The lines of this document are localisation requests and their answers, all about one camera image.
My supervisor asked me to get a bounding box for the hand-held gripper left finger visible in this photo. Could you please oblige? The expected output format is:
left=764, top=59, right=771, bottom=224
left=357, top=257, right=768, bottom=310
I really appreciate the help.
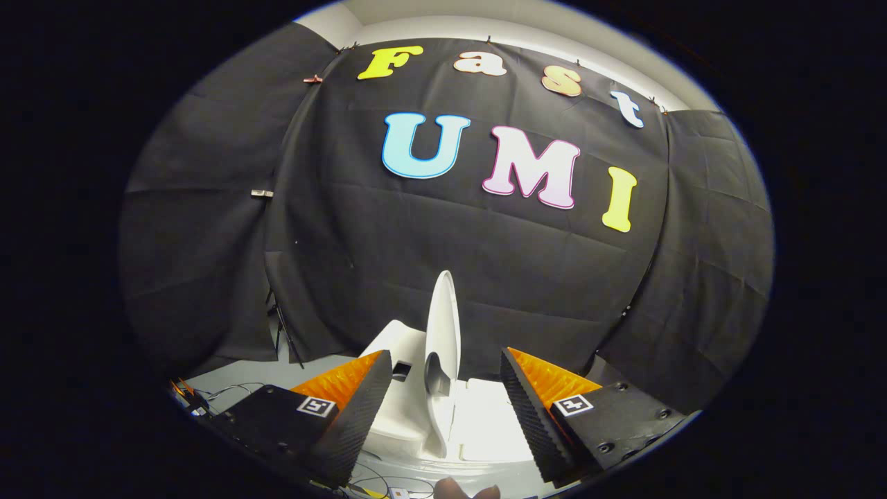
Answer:
left=207, top=349, right=393, bottom=489

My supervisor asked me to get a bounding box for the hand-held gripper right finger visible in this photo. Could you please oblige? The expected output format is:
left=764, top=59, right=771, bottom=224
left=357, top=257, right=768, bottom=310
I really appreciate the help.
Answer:
left=499, top=347, right=687, bottom=486

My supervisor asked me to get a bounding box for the white toilet lid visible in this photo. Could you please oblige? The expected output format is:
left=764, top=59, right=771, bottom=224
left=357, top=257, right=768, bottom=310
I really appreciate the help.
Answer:
left=423, top=270, right=462, bottom=459

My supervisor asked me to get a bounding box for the white toilet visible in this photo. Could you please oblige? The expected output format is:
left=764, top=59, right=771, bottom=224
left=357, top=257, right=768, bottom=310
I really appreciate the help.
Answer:
left=359, top=319, right=543, bottom=480

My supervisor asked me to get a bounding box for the white toilet seat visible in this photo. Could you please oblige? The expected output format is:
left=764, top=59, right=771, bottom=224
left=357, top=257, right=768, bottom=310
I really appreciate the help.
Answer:
left=450, top=378, right=536, bottom=464

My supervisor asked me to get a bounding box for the black tripod stand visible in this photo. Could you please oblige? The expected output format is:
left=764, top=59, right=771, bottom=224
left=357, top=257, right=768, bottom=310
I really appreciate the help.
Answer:
left=266, top=290, right=306, bottom=370

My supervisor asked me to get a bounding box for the black backdrop cloth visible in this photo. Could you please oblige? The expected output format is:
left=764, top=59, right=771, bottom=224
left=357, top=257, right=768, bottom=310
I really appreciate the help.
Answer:
left=118, top=21, right=773, bottom=417

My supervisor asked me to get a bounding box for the thin black floor cable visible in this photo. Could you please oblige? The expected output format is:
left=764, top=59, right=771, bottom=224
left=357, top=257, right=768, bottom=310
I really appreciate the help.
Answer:
left=345, top=450, right=439, bottom=499
left=170, top=378, right=267, bottom=418

